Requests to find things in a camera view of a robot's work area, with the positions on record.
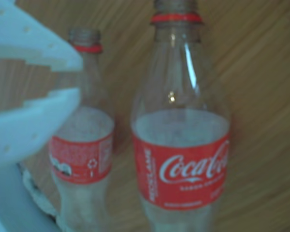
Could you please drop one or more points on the small clear cola bottle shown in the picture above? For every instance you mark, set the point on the small clear cola bottle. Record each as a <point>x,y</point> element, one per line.
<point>87,157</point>

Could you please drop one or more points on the large clear cola bottle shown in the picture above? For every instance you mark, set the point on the large clear cola bottle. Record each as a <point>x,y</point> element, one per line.
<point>181,169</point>

